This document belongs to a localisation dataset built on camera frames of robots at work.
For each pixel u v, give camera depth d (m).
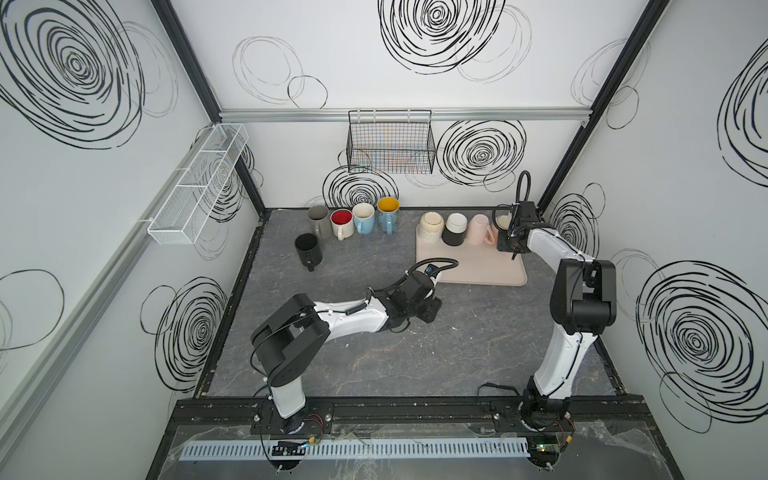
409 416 0.75
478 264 1.02
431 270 0.76
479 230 1.04
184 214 0.87
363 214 1.08
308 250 0.99
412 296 0.67
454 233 1.05
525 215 0.80
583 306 0.53
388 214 1.05
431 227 1.05
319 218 1.04
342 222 1.08
